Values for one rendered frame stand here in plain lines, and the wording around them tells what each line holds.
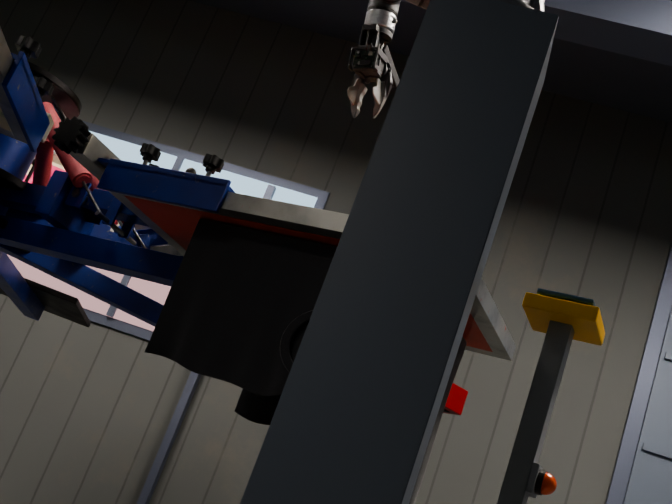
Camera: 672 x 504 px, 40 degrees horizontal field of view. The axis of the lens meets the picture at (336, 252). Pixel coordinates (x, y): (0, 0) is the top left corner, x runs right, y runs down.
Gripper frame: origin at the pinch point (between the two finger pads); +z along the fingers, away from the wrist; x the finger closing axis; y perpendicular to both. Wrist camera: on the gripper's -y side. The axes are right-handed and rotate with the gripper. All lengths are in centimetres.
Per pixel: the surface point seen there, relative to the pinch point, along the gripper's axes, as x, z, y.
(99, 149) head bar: -38, 27, 43
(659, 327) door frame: 36, -5, -274
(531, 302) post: 54, 46, 29
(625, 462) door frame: 30, 62, -262
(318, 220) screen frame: 16, 38, 40
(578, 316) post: 62, 48, 28
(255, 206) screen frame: 2, 36, 41
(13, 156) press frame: -92, 21, 17
